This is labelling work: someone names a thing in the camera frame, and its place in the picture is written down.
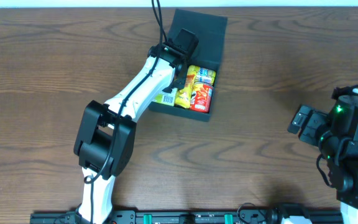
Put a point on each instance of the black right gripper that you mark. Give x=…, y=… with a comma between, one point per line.
x=308, y=125

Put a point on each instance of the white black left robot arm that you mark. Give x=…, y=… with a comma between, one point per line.
x=105, y=139

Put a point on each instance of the green yellow juice carton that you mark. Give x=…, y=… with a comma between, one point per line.
x=166, y=98

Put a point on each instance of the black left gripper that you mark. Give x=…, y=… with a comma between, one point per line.
x=179, y=82

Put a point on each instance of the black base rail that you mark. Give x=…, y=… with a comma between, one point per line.
x=280, y=213

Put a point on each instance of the dark green box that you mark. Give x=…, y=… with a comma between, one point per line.
x=210, y=31

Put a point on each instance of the red chips can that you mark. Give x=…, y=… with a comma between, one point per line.
x=201, y=97

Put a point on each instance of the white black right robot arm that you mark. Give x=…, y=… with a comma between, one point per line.
x=335, y=134

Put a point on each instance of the yellow snack packet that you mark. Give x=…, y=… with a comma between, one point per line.
x=183, y=96

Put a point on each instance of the yellow mentos bottle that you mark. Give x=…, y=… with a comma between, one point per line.
x=201, y=74

